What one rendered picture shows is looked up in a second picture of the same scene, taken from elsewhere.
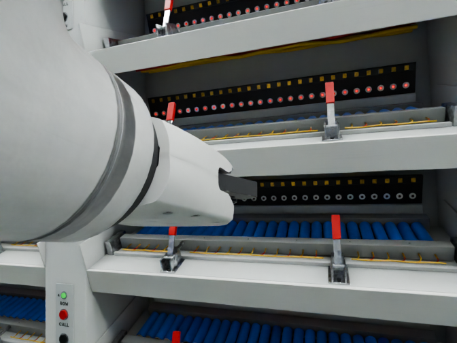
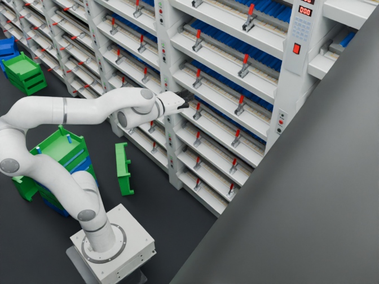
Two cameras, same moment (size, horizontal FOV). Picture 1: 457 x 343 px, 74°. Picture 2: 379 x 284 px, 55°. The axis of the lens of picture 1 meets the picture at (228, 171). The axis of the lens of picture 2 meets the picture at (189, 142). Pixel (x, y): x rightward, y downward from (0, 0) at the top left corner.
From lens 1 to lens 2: 1.30 m
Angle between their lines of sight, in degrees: 55
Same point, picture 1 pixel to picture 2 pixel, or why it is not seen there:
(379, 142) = (250, 85)
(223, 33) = (212, 21)
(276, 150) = (224, 71)
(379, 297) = (243, 123)
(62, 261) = (164, 69)
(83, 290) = (171, 80)
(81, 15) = not seen: outside the picture
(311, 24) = (239, 35)
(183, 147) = (168, 109)
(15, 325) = (152, 74)
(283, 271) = (226, 103)
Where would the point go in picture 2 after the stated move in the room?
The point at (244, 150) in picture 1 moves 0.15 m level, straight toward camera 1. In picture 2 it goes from (216, 66) to (197, 84)
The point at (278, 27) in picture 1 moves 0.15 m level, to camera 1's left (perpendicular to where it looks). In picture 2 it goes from (229, 30) to (194, 21)
